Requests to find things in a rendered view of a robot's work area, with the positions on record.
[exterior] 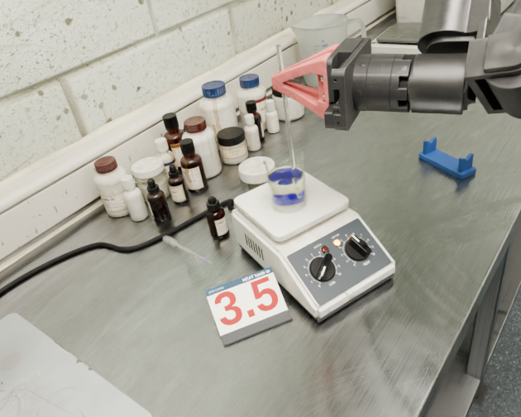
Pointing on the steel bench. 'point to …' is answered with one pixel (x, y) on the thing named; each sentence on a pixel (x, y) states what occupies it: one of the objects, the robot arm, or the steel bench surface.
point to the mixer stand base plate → (43, 377)
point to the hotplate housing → (243, 228)
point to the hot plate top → (320, 203)
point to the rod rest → (458, 169)
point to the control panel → (302, 258)
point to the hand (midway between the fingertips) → (279, 81)
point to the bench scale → (398, 39)
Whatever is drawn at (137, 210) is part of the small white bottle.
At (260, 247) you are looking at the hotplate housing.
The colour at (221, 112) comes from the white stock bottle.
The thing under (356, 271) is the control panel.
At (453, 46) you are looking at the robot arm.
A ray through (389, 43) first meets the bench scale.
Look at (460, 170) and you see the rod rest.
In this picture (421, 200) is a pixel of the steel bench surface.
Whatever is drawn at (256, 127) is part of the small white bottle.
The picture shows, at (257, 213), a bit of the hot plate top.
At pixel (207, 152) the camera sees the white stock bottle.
